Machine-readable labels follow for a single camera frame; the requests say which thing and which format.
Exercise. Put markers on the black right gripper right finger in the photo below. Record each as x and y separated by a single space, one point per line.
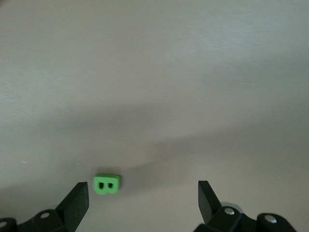
217 217

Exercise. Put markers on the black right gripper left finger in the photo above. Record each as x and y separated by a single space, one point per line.
70 212

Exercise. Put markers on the green foam letter B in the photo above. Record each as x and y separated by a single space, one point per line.
106 178

